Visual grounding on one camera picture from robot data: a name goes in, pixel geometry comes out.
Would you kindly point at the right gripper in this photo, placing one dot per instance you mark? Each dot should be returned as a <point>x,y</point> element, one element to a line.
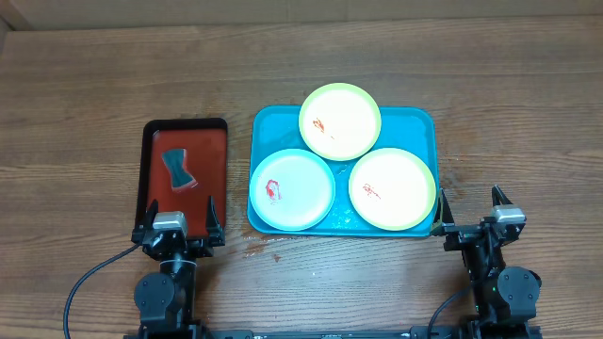
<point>464,237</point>

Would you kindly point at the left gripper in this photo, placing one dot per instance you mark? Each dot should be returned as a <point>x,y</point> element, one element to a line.
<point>216,235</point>

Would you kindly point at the dark sponge with pink base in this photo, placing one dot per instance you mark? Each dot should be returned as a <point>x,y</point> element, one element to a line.
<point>175,161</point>

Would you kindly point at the green-rimmed plate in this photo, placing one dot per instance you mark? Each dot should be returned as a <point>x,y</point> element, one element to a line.
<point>340,121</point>
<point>392,189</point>

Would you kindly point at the light blue plate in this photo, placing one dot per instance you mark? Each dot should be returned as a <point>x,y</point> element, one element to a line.
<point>292,190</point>

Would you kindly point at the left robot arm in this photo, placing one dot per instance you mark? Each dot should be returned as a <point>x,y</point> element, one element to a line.
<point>165,298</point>

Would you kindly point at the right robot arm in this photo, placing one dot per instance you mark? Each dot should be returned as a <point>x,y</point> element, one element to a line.
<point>505,297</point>

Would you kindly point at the black tray with red water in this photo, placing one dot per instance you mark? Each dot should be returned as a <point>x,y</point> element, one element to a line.
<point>206,143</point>

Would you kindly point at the teal plastic serving tray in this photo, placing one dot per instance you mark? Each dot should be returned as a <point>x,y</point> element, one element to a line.
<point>276,128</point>

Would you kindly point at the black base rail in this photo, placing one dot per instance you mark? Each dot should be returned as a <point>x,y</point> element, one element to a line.
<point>415,332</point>

